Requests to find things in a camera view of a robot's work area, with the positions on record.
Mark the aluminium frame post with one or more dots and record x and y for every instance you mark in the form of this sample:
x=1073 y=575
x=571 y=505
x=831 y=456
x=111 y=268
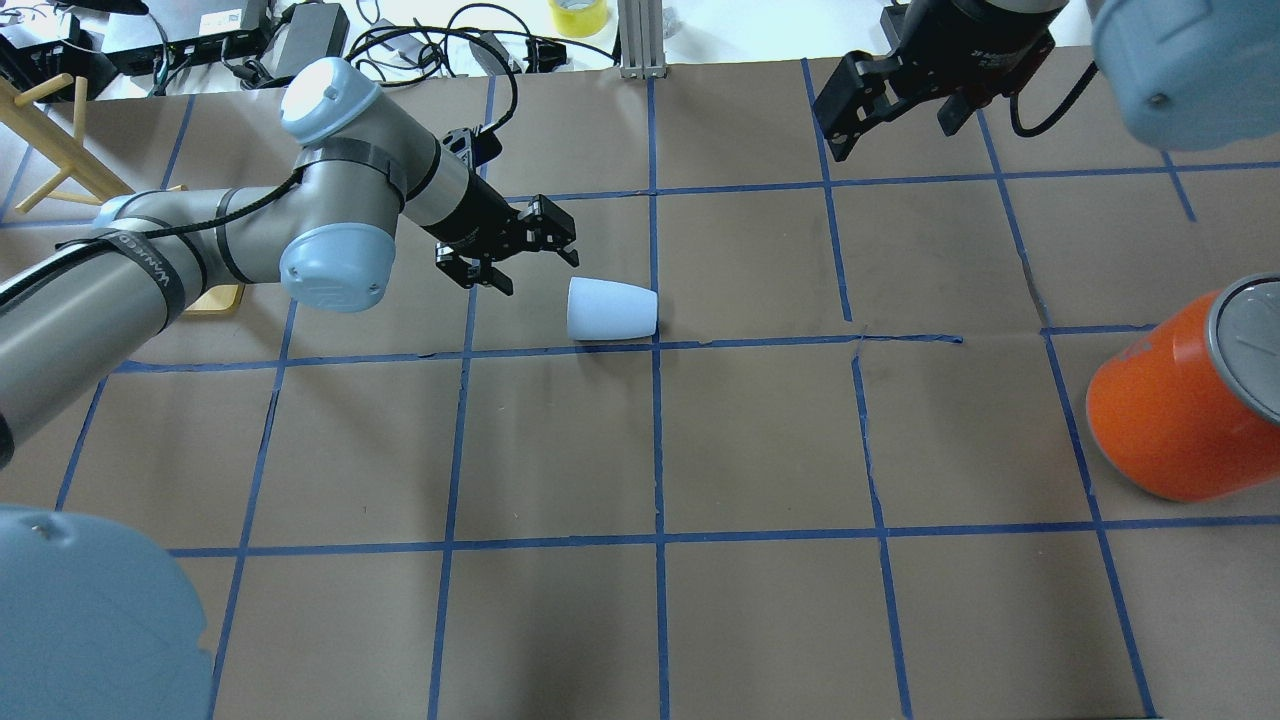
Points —
x=640 y=39

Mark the black power adapter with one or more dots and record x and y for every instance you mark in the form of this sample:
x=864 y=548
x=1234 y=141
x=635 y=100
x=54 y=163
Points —
x=308 y=32

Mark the orange can with silver lid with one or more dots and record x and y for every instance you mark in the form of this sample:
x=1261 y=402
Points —
x=1189 y=411

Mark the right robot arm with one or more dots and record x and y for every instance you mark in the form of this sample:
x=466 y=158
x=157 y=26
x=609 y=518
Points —
x=1187 y=76

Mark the white plastic cup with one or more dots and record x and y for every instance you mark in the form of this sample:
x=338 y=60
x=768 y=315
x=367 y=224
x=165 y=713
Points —
x=601 y=311

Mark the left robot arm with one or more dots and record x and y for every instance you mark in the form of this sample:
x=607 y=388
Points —
x=99 y=622

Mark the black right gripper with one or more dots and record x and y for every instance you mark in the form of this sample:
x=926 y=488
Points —
x=985 y=45

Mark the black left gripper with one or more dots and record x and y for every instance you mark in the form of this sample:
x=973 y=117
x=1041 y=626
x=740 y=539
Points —
x=478 y=215

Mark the yellow tape roll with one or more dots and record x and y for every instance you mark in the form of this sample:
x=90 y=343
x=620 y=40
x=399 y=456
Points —
x=578 y=18

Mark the wooden cup rack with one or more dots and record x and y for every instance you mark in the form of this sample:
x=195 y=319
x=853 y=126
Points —
x=60 y=150

